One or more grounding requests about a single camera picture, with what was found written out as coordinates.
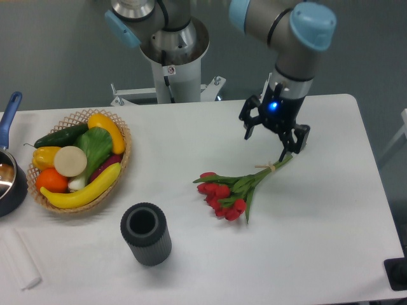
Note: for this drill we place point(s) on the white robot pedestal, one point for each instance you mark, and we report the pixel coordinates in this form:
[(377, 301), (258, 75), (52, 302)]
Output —
[(177, 83)]

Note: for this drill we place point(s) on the dark grey ribbed vase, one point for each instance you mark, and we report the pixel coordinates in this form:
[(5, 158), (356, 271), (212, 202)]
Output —
[(144, 228)]

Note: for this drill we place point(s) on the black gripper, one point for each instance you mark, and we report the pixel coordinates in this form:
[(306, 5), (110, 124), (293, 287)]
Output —
[(277, 114)]

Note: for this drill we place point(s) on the white frame at right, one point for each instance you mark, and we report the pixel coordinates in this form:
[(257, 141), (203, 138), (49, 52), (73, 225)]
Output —
[(394, 144)]

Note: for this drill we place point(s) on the silver blue-capped robot arm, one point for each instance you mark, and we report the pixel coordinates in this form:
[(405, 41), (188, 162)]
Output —
[(174, 42)]

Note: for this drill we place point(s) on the dark pot blue handle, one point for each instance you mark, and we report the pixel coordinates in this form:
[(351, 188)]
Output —
[(13, 179)]

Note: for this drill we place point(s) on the orange fruit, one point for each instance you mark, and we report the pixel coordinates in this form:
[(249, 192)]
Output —
[(52, 181)]

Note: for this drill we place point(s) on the white spring onion bulb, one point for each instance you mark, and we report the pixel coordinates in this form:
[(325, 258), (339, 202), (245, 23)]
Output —
[(77, 183)]

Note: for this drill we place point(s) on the green lettuce leaf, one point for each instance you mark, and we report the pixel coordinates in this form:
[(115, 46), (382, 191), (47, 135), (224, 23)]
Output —
[(97, 145)]

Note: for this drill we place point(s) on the purple eggplant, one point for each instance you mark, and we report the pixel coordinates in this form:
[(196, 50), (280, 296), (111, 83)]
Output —
[(111, 160)]

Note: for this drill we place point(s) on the yellow squash at top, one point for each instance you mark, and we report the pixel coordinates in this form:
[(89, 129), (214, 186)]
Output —
[(102, 121)]

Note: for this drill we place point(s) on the beige round disc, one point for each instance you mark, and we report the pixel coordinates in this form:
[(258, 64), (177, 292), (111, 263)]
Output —
[(70, 161)]

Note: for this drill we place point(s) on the red tulip bouquet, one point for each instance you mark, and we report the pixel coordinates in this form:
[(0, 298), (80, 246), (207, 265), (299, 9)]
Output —
[(231, 197)]

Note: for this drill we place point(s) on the black device at edge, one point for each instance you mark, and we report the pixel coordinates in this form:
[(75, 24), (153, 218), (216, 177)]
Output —
[(396, 273)]

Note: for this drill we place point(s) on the long yellow squash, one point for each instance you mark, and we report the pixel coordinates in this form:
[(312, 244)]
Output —
[(86, 195)]

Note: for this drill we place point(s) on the white folded cloth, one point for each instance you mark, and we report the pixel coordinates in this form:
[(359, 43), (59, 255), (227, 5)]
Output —
[(19, 260)]

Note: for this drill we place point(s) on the yellow bell pepper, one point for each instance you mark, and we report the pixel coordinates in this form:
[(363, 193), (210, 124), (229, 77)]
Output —
[(43, 157)]

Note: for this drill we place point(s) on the white metal base frame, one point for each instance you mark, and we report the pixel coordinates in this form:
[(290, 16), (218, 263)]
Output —
[(209, 92)]

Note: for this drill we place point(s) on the dark green cucumber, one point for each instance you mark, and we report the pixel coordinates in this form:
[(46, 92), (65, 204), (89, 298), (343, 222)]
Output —
[(61, 138)]

